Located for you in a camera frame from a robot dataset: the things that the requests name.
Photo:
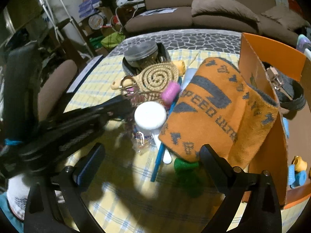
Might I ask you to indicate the orange printed towel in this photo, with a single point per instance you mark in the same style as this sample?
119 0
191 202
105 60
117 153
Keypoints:
218 116

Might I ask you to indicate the pink hair roller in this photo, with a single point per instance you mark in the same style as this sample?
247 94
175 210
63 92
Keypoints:
170 91

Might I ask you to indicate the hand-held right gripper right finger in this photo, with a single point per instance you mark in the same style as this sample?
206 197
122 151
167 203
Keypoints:
209 160

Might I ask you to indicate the large brown cushion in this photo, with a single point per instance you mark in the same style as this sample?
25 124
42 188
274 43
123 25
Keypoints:
223 8

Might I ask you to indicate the wooden hairbrush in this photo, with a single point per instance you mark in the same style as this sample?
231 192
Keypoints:
158 77

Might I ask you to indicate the white mesh shoe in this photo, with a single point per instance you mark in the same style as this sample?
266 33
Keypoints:
17 194

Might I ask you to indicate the teal cloth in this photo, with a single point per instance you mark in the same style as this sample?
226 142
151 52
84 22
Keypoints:
7 213

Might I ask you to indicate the clear round plastic container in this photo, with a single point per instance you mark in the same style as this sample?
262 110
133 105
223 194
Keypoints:
141 51

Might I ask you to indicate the small brown cushion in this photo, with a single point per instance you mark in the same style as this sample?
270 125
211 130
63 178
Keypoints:
286 15

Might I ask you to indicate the orange cardboard box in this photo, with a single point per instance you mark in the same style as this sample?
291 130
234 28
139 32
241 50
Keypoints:
267 51

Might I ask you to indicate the white tripod stand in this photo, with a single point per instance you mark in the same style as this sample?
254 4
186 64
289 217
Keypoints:
59 33

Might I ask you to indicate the yellow plaid tablecloth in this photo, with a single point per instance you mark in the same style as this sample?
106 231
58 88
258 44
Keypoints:
116 208

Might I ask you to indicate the white papers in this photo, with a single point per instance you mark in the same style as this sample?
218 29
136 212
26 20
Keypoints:
160 11

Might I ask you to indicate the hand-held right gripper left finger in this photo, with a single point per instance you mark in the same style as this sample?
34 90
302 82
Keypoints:
91 165

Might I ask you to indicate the stack of blue boxes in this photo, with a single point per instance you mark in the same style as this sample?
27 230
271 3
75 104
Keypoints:
88 7

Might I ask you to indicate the grey belt with metal buckle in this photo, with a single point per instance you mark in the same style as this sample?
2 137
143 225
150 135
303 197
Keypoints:
289 89

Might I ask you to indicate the white plastic spatula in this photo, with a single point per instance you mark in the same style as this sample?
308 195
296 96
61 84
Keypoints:
167 159

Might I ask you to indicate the pale purple plastic object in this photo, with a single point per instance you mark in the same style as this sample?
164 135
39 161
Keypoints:
305 43

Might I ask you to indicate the brown chair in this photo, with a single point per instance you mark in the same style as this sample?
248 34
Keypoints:
55 89

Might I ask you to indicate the green bag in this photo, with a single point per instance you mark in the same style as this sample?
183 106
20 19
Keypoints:
111 40

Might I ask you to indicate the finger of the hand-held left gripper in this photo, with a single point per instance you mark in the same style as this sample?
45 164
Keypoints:
114 108

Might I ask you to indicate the yellow hair roller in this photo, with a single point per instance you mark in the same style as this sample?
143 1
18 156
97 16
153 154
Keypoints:
180 67
298 163

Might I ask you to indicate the stone pattern desktop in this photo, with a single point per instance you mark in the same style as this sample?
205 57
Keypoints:
194 41

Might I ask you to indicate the round white plate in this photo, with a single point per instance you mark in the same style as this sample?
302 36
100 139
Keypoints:
96 21

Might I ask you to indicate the white plastic cap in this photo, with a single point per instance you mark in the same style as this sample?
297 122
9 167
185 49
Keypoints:
149 115

